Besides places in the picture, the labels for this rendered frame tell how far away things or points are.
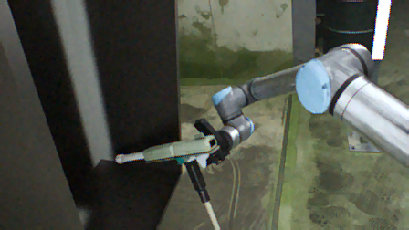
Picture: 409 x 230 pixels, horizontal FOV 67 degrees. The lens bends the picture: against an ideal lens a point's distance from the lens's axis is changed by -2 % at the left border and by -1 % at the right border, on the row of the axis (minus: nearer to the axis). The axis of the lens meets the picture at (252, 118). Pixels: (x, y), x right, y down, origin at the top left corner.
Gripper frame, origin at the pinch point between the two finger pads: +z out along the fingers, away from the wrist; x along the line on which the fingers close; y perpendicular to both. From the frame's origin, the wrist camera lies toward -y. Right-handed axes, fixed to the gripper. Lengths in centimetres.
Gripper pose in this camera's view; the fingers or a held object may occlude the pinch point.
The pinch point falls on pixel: (185, 157)
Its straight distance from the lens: 101.1
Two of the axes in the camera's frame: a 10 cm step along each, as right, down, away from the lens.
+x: -8.2, 1.8, 5.4
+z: -4.8, 3.0, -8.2
